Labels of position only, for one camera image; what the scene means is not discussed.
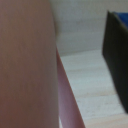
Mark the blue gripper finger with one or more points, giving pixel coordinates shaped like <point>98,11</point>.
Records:
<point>118,53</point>

